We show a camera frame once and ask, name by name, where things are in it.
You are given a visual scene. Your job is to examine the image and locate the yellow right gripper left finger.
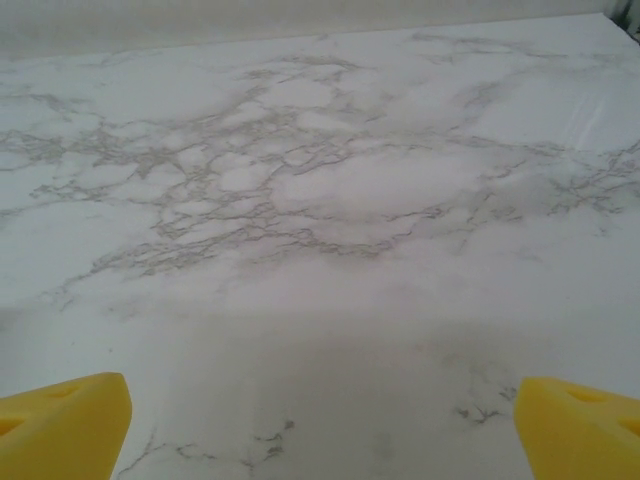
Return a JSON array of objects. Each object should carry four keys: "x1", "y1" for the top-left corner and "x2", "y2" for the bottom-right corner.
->
[{"x1": 0, "y1": 371, "x2": 134, "y2": 480}]

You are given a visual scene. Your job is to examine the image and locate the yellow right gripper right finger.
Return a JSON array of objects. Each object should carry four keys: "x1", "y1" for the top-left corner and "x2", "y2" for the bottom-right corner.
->
[{"x1": 514, "y1": 376, "x2": 640, "y2": 480}]

